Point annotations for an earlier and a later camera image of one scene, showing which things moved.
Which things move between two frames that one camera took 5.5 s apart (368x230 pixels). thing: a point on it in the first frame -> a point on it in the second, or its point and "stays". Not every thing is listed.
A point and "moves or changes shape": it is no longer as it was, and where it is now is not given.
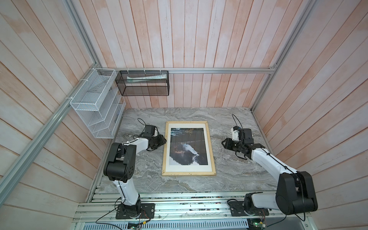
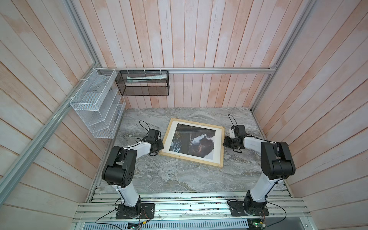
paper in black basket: x=157 y=76 stays
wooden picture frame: x=164 y=173 -> x=221 y=165
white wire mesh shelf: x=98 y=103 stays
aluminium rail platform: x=185 y=211 stays
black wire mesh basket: x=143 y=83 stays
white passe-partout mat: x=187 y=168 -> x=217 y=151
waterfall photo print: x=188 y=146 moves or changes shape
